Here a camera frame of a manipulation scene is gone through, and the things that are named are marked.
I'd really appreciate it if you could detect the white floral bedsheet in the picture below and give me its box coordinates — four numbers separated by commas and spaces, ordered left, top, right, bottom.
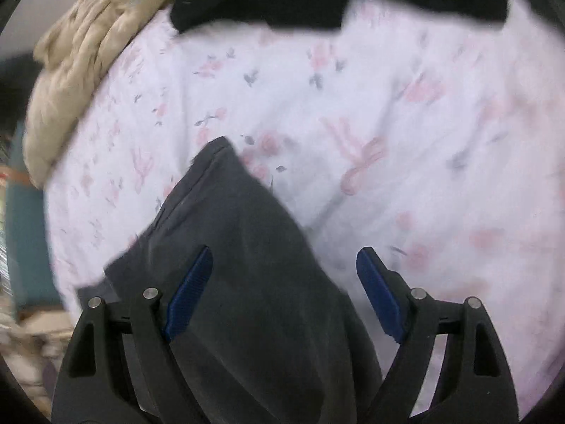
44, 0, 565, 416

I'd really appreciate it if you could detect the beige quilted comforter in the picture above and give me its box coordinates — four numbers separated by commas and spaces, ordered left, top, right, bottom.
22, 0, 208, 188

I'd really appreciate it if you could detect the dark grey hoodie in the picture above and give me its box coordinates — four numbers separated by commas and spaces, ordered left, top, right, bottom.
75, 136, 385, 424

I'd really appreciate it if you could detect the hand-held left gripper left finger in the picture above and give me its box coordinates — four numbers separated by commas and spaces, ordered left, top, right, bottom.
50, 246, 214, 424

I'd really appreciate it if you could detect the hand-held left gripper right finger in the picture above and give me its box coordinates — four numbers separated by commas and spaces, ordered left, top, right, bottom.
356, 246, 519, 424

